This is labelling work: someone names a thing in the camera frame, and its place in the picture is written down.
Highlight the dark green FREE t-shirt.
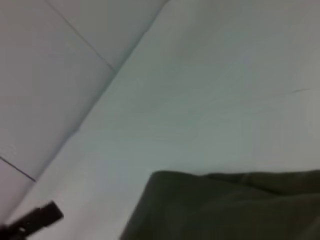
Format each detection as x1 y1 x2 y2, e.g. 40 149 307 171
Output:
119 169 320 240

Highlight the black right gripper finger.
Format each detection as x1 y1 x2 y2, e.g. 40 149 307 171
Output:
0 200 65 240

